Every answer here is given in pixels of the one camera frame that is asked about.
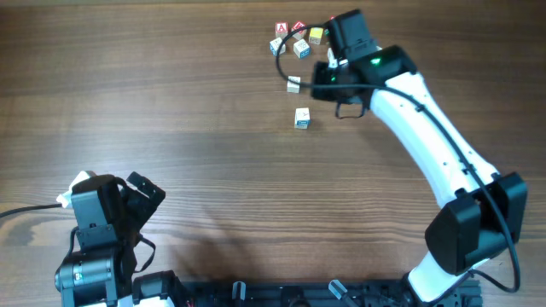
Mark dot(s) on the plain picture block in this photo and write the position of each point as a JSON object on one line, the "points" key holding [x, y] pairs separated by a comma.
{"points": [[293, 84]]}

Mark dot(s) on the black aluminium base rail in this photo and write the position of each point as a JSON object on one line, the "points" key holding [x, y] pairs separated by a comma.
{"points": [[380, 293]]}

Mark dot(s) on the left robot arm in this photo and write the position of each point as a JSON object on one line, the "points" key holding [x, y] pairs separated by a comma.
{"points": [[100, 268]]}

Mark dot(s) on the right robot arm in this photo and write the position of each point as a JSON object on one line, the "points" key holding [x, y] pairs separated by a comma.
{"points": [[480, 210]]}

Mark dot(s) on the blue picture block far left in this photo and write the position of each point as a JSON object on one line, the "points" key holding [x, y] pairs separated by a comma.
{"points": [[276, 47]]}

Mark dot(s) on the red letter A block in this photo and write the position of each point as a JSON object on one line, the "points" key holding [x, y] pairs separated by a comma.
{"points": [[281, 29]]}

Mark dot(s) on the blue letter D block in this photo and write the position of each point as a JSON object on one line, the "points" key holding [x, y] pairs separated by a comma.
{"points": [[302, 118]]}

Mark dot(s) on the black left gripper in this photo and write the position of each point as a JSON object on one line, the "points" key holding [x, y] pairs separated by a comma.
{"points": [[142, 209]]}

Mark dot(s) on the blue picture block centre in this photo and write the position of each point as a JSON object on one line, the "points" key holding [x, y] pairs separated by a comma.
{"points": [[301, 48]]}

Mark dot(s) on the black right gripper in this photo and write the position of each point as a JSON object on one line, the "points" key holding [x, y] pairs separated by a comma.
{"points": [[319, 73]]}

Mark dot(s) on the blue picture block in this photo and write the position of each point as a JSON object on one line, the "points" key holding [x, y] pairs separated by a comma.
{"points": [[301, 48], [276, 47]]}

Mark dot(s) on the yellow wooden block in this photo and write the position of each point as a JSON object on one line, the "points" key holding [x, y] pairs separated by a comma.
{"points": [[315, 35]]}

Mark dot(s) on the red letter W block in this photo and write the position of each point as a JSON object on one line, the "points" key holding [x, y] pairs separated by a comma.
{"points": [[299, 26]]}

